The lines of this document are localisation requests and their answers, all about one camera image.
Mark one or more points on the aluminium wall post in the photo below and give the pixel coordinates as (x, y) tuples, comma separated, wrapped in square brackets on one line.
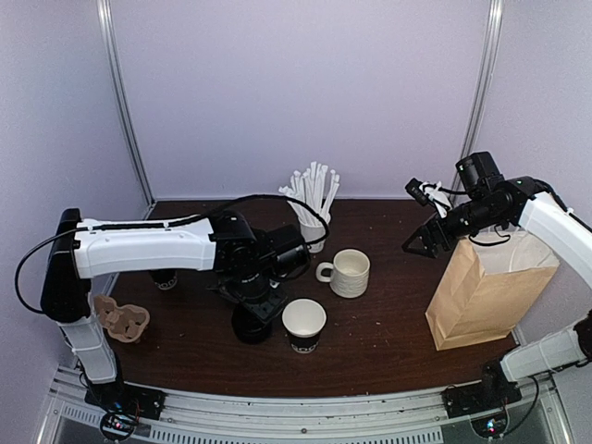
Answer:
[(489, 56), (107, 27)]

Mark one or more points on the stack of paper cups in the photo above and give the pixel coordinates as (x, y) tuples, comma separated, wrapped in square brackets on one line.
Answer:
[(164, 279)]

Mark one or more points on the stack of black lids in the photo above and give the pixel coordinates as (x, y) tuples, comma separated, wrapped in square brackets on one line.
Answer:
[(248, 328)]

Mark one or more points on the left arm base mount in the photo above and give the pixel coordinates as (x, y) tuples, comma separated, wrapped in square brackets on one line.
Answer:
[(124, 405)]

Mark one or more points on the cream ceramic mug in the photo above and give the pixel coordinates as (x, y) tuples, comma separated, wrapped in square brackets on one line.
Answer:
[(347, 274)]

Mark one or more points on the left aluminium wall post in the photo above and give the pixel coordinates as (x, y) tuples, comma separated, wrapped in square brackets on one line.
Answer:
[(107, 27)]

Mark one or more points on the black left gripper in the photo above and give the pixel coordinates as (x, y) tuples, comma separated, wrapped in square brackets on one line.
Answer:
[(266, 310)]

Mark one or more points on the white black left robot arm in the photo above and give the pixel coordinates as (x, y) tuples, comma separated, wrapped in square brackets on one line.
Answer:
[(249, 264)]

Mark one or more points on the brown paper bag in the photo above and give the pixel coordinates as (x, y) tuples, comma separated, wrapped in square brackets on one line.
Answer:
[(488, 287)]

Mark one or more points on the bundle of white wrapped straws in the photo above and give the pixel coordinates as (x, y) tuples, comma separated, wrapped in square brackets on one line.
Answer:
[(316, 186)]

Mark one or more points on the aluminium front rail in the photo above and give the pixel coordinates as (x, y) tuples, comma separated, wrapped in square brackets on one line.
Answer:
[(407, 417)]

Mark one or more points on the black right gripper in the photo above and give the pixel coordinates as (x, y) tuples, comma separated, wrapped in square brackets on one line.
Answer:
[(426, 230)]

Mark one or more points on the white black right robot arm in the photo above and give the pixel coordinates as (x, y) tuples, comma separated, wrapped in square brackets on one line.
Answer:
[(498, 204)]

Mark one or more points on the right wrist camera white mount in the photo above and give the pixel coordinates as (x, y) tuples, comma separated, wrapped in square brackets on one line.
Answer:
[(429, 194)]

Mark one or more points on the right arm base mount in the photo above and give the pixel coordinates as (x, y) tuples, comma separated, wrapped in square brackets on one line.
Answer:
[(486, 401)]

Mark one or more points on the paper cup holding straws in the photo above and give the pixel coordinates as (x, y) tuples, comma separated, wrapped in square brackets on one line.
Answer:
[(310, 232)]

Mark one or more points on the cardboard cup carrier tray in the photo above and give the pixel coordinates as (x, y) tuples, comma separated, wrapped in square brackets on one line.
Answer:
[(124, 323)]

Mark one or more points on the right aluminium wall post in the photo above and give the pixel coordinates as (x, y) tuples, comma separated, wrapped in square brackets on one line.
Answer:
[(489, 56)]

